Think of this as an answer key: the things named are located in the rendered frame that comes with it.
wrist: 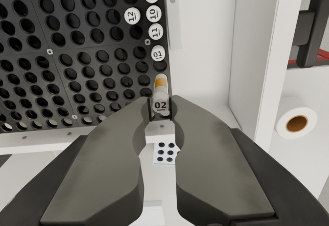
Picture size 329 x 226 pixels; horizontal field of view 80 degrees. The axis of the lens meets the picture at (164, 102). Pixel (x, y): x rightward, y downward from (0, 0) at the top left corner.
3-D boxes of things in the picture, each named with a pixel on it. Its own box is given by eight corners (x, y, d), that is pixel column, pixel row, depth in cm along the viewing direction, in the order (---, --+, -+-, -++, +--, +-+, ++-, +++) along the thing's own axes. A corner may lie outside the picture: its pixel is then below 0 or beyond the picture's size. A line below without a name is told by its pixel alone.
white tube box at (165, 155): (217, 124, 40) (222, 136, 37) (208, 155, 44) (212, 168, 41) (155, 120, 39) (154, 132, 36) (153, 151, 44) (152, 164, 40)
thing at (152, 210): (161, 200, 52) (161, 206, 50) (165, 219, 56) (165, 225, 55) (114, 203, 52) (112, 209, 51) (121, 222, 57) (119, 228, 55)
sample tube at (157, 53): (165, 47, 22) (166, 60, 18) (154, 49, 22) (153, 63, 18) (162, 36, 21) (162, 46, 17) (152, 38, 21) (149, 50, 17)
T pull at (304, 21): (329, -25, 16) (342, -26, 15) (305, 64, 20) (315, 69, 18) (283, -20, 16) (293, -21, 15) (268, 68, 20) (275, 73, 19)
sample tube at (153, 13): (160, 2, 20) (160, 5, 16) (162, 15, 20) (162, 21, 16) (148, 3, 20) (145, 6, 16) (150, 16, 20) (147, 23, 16)
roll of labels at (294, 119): (311, 104, 38) (326, 115, 34) (286, 131, 41) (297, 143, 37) (282, 90, 36) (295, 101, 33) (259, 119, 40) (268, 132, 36)
